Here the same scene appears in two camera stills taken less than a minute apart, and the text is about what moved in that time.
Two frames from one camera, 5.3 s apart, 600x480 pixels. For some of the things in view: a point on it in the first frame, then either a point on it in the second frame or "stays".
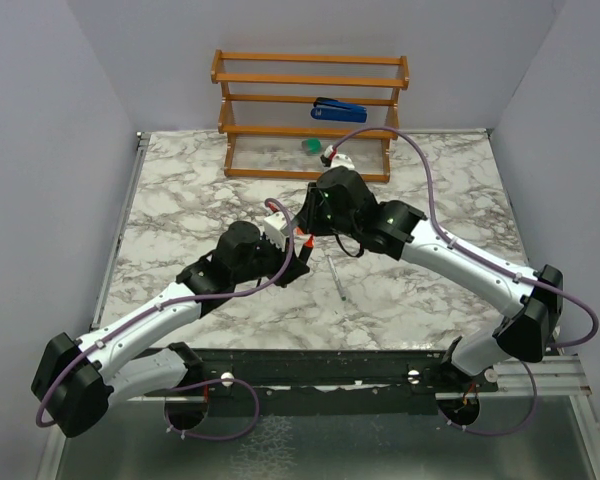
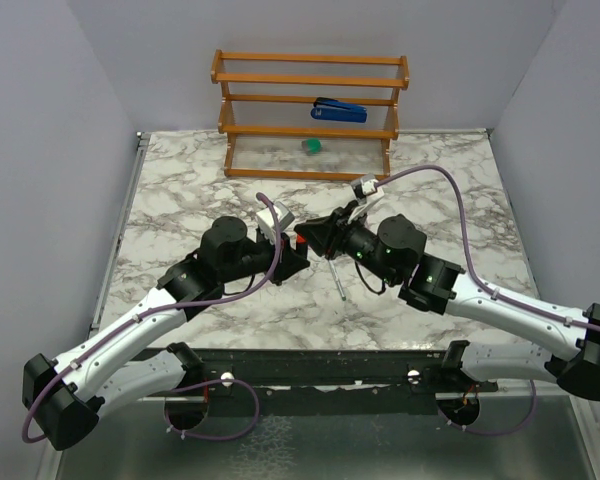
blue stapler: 332,109 stays
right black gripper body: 319,218 → 347,238
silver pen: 337,279 stays
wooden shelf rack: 281,111 stays
